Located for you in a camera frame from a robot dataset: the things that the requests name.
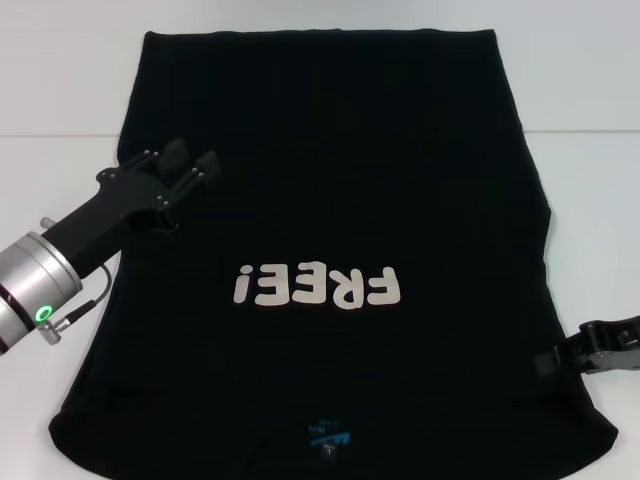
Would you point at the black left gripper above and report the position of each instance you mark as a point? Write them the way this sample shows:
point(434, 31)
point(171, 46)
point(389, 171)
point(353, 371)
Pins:
point(117, 197)

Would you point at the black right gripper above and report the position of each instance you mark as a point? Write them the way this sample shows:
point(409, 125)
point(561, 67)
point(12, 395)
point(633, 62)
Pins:
point(615, 347)

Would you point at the black T-shirt with FREE print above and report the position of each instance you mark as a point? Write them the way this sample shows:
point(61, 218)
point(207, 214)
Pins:
point(350, 200)

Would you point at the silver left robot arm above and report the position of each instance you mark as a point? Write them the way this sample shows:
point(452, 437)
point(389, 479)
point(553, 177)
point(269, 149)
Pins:
point(32, 275)

